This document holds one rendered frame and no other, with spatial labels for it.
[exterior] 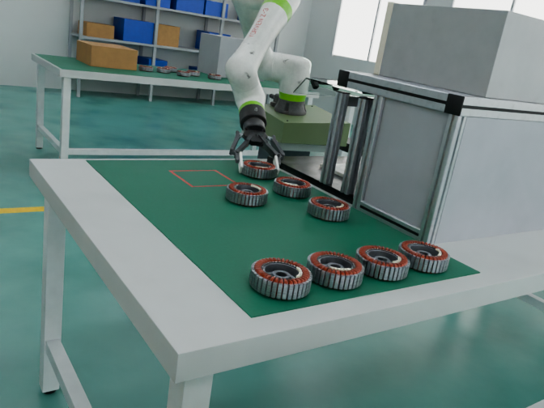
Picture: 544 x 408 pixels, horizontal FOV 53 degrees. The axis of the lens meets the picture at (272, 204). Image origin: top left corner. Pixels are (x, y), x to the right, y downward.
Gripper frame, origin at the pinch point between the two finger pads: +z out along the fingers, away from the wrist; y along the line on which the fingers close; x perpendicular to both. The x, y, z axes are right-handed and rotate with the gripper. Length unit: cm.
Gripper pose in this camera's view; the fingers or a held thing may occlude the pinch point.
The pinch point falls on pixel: (258, 167)
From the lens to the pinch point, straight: 172.8
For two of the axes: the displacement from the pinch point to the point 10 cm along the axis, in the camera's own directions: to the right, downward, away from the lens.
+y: -9.6, -0.8, -2.5
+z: 1.1, 7.6, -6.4
